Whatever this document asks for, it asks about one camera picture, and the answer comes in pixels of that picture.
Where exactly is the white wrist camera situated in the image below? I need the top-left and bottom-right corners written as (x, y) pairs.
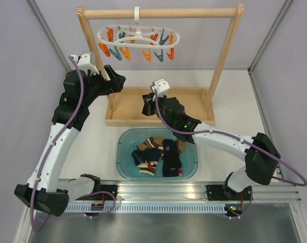
top-left (150, 78), bottom-right (170, 98)
top-left (69, 52), bottom-right (100, 76)

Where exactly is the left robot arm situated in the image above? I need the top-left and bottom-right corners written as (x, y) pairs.
top-left (14, 65), bottom-right (126, 217)

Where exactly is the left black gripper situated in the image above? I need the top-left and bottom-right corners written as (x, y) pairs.
top-left (82, 64), bottom-right (125, 105)

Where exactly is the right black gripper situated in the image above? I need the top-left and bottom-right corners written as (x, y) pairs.
top-left (144, 91), bottom-right (174, 130)

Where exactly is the navy patterned sock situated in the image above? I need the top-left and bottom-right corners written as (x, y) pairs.
top-left (131, 148), bottom-right (163, 168)
top-left (162, 139), bottom-right (182, 177)

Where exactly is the brown striped sock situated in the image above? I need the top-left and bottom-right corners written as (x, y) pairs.
top-left (145, 135), bottom-right (186, 153)
top-left (137, 135), bottom-right (164, 176)

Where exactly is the wooden hanging rack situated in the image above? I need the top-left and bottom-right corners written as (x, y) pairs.
top-left (76, 4), bottom-right (244, 127)

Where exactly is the aluminium mounting rail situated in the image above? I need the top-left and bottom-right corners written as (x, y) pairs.
top-left (57, 179), bottom-right (302, 203)

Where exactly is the aluminium frame post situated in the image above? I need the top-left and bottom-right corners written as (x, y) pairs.
top-left (25, 0), bottom-right (71, 72)
top-left (247, 0), bottom-right (295, 75)

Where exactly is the left aluminium frame post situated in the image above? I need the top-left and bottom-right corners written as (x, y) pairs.
top-left (25, 0), bottom-right (71, 72)

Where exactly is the right aluminium frame post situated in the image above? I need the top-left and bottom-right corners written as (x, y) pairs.
top-left (247, 0), bottom-right (295, 75)

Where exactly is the white clip hanger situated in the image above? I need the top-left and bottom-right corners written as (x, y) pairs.
top-left (97, 7), bottom-right (180, 63)

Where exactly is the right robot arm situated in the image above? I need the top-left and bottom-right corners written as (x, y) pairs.
top-left (142, 93), bottom-right (280, 199)

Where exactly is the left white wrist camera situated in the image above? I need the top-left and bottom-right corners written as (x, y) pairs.
top-left (69, 52), bottom-right (100, 76)

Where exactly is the white slotted cable duct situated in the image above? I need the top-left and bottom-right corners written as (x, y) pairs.
top-left (65, 202), bottom-right (226, 214)

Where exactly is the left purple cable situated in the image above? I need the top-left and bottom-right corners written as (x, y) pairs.
top-left (29, 55), bottom-right (116, 232)

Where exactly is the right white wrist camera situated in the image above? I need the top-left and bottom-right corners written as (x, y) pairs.
top-left (150, 78), bottom-right (170, 98)

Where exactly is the teal plastic bin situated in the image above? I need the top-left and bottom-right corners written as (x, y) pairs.
top-left (116, 128), bottom-right (198, 181)

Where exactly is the black sock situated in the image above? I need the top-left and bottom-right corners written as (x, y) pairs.
top-left (163, 150), bottom-right (182, 168)
top-left (142, 93), bottom-right (156, 116)

